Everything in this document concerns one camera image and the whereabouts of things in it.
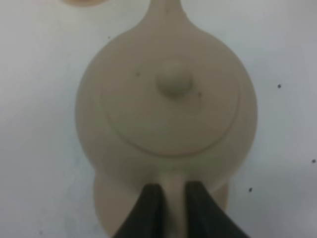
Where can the tan near cup saucer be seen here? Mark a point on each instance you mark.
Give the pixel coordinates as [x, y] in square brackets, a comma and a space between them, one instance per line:
[83, 3]

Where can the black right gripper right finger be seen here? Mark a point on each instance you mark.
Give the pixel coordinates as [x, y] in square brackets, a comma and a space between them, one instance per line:
[205, 219]

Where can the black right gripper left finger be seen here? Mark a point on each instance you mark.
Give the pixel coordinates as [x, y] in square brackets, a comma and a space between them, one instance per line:
[146, 220]

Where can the tan ceramic teapot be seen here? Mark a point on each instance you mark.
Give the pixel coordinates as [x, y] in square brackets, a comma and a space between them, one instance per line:
[166, 103]

